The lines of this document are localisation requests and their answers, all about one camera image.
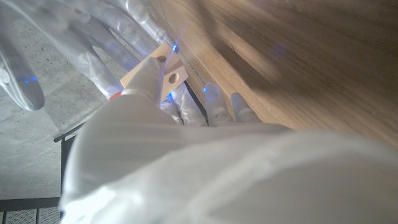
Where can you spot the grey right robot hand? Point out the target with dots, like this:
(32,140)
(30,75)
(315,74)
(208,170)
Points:
(77,37)

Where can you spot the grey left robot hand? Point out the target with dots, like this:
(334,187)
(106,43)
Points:
(224,174)

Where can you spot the red screw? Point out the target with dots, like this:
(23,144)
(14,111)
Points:
(114,96)

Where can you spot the wooden block with holes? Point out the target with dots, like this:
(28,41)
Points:
(174,67)

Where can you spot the black backdrop stand pole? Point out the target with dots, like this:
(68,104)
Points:
(70,134)

